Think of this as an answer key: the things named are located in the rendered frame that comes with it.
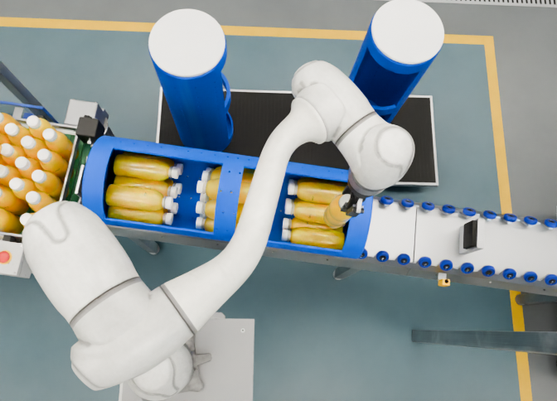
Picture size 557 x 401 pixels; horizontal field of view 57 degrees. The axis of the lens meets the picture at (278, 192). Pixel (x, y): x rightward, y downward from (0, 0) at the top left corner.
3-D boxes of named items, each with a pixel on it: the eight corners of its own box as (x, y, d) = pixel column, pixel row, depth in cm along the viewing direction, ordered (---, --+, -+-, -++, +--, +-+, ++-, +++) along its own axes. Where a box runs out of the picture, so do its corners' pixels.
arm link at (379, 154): (409, 173, 107) (369, 125, 109) (436, 148, 92) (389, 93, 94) (370, 204, 104) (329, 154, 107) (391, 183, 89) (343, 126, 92)
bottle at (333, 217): (337, 234, 152) (349, 220, 134) (318, 219, 153) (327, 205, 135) (351, 214, 154) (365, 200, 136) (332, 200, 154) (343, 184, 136)
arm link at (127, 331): (194, 335, 80) (145, 264, 82) (91, 413, 75) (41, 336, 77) (196, 338, 92) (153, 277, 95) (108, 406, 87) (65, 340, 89)
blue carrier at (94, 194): (351, 267, 178) (370, 248, 151) (99, 232, 176) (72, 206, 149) (357, 190, 187) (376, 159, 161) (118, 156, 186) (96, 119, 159)
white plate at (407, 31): (370, -4, 197) (370, -3, 198) (372, 60, 190) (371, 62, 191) (442, 0, 198) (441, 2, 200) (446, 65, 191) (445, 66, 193)
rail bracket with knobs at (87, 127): (101, 152, 190) (93, 142, 180) (82, 148, 190) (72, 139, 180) (107, 127, 193) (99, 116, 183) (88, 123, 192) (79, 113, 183)
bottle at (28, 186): (54, 198, 185) (33, 184, 167) (38, 212, 183) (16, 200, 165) (41, 185, 186) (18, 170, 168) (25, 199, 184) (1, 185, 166)
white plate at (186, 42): (185, 90, 183) (186, 92, 184) (240, 42, 189) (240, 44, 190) (132, 41, 187) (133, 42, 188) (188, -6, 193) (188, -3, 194)
